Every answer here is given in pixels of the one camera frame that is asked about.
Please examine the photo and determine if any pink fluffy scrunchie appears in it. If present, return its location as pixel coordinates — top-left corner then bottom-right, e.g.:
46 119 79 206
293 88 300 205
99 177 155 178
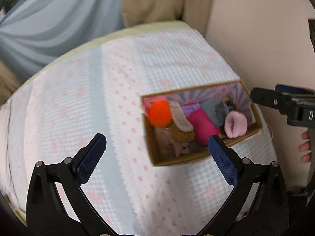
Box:
224 111 248 138

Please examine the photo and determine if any black printed Dracula cloth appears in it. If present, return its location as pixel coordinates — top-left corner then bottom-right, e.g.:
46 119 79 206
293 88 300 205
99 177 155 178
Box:
224 100 236 111

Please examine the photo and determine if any magenta pink pouch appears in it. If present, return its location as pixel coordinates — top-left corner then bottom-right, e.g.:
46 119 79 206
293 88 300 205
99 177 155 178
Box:
187 109 220 146

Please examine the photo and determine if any brown and white plush toy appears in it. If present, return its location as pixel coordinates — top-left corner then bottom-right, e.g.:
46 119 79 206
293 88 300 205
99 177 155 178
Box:
169 101 195 143

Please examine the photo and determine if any mauve pink cloth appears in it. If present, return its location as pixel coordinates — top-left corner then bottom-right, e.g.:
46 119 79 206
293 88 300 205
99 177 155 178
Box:
154 127 190 159

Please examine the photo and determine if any orange pompom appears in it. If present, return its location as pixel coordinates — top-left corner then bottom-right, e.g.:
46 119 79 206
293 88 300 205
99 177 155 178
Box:
147 100 172 128

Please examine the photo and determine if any grey rolled fuzzy sock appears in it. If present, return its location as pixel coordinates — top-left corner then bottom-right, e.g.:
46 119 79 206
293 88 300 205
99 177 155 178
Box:
201 98 229 127

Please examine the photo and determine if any checkered pastel bedspread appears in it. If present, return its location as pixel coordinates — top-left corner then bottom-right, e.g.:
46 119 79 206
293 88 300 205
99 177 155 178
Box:
0 28 278 236

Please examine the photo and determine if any purple plastic packet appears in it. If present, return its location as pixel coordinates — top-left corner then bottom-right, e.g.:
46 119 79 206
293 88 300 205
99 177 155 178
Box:
181 103 200 116

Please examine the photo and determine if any cardboard box with pink flaps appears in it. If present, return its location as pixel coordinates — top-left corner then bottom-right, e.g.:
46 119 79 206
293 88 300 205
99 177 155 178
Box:
141 80 262 166

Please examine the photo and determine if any beige curtain left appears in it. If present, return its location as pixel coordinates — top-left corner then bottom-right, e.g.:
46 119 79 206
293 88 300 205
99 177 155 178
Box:
0 61 21 105

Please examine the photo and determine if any beige curtain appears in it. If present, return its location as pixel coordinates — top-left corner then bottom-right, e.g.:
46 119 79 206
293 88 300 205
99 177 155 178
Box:
0 61 21 105
120 0 213 36

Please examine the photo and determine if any green mattress sheet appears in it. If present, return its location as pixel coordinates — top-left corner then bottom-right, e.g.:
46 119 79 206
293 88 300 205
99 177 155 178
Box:
23 20 191 86

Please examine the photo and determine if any beige curtain right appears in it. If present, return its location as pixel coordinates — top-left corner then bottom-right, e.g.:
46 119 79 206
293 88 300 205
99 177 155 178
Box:
120 0 213 36

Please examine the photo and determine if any light blue hanging sheet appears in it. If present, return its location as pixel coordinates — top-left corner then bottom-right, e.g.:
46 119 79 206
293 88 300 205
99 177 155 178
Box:
1 0 124 83

